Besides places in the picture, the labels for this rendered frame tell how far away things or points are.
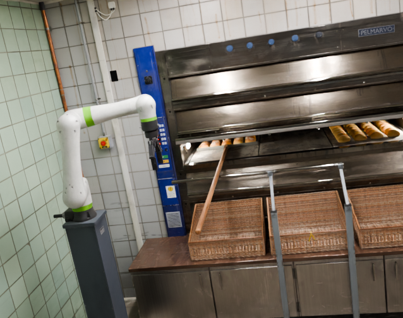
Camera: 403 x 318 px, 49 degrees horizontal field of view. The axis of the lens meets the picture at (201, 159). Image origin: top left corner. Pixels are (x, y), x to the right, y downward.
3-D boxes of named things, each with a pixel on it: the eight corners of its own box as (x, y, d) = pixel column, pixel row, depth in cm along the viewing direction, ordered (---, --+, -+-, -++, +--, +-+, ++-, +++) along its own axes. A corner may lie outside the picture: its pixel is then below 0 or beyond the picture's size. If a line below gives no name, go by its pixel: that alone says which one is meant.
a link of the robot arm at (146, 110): (134, 98, 238) (153, 94, 240) (134, 96, 251) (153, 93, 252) (139, 123, 242) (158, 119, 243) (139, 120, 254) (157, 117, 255)
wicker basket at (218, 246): (199, 233, 371) (194, 203, 364) (266, 228, 361) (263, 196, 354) (189, 262, 324) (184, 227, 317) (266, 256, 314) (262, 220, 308)
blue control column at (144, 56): (208, 212, 573) (180, 43, 520) (220, 211, 570) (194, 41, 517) (179, 296, 389) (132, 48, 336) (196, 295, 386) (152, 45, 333)
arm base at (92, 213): (50, 224, 264) (48, 215, 262) (61, 215, 278) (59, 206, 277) (91, 221, 260) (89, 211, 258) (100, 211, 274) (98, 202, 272)
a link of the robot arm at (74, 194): (61, 212, 242) (52, 115, 230) (66, 203, 257) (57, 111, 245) (86, 211, 244) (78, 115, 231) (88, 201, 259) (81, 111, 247)
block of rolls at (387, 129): (328, 128, 408) (328, 122, 406) (383, 122, 399) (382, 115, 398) (338, 144, 350) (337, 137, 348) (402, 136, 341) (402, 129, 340)
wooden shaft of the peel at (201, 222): (201, 235, 223) (199, 229, 222) (195, 235, 224) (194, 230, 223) (227, 149, 386) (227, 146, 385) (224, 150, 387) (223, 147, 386)
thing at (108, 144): (102, 147, 365) (100, 135, 362) (114, 146, 363) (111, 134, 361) (99, 149, 358) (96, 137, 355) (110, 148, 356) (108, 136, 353)
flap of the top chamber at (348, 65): (172, 102, 345) (170, 77, 347) (416, 68, 313) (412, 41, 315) (171, 101, 341) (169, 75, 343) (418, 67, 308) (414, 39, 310)
